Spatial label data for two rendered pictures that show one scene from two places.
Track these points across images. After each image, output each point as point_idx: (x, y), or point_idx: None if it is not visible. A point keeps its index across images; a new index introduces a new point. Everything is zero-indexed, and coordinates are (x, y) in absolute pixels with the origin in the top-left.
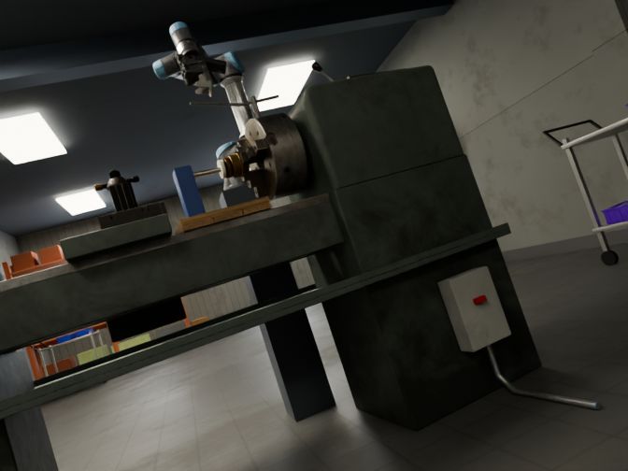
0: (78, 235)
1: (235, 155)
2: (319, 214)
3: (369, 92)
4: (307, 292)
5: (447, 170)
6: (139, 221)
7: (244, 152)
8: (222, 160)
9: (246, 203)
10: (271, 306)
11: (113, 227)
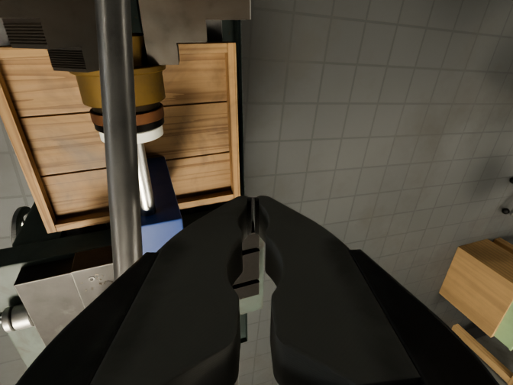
0: (262, 295)
1: (151, 81)
2: None
3: None
4: (241, 40)
5: None
6: (263, 242)
7: (177, 49)
8: (158, 127)
9: (237, 92)
10: (242, 87)
11: (263, 266)
